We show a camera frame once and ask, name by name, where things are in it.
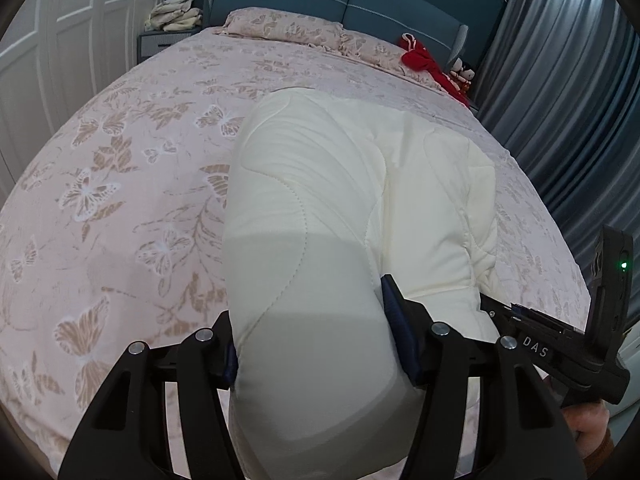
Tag grey pleated curtain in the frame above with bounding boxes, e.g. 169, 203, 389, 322
474, 0, 639, 269

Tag brown sleeved right forearm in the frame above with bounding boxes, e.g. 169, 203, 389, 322
584, 429, 615, 478

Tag pink butterfly pillow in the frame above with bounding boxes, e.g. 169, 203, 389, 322
214, 6, 438, 89

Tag white wardrobe doors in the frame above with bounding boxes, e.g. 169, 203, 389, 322
1, 0, 160, 196

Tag person's right hand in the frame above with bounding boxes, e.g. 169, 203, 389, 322
562, 401, 610, 460

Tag red knitted garment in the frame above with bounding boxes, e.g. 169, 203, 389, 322
398, 32, 469, 106

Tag pink butterfly bedspread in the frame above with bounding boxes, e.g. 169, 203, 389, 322
1, 29, 589, 474

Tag cream folded clothes pile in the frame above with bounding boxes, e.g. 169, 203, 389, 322
144, 0, 203, 32

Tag small items on right nightstand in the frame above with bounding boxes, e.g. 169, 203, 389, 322
446, 58, 475, 102

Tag white padded garment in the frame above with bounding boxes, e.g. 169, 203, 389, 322
222, 89, 503, 479

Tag dark blue nightstand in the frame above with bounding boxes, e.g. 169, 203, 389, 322
137, 27, 202, 64

